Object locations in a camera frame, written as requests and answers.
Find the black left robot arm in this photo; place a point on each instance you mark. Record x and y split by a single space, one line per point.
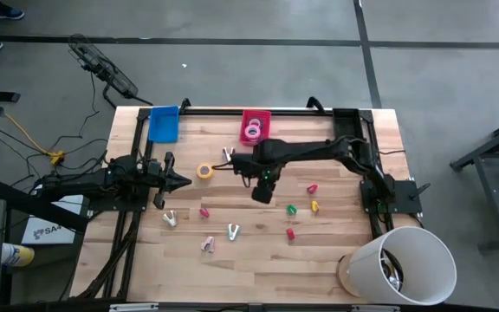
80 180

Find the pink staple remover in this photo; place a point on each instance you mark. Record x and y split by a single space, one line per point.
208 246

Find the black aluminium table frame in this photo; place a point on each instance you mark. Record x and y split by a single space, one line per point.
275 112

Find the black plastic basket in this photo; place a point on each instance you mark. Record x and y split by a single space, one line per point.
347 123

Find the black floor fan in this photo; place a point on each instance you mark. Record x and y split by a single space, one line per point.
102 69

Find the teal staple remover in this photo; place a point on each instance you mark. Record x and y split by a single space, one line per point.
232 234

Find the yellow mini stapler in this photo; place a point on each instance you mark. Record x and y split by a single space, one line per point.
314 207

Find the green mini stapler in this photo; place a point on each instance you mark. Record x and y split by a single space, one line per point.
291 211

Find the pink tape roll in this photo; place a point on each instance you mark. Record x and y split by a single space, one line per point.
246 131

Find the blue plastic basket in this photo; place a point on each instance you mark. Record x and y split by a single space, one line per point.
163 125

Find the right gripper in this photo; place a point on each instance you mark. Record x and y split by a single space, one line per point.
263 190

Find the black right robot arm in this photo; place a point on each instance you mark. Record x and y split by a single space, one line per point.
310 149

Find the white staple remover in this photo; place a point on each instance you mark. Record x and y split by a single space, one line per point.
170 220

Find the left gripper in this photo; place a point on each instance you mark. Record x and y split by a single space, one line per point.
163 177

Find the yellow tape roll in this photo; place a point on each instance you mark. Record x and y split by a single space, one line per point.
198 171

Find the dark metal rack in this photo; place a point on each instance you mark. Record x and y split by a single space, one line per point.
492 167

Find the black staple remover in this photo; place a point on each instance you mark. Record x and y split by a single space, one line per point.
225 152

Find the yellow power plug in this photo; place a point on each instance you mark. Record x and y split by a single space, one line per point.
56 157

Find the red plastic basket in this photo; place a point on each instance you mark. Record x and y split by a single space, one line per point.
266 119

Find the yellow white bottle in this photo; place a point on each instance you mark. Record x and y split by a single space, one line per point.
17 255

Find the white printed box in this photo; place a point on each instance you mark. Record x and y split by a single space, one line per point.
54 229

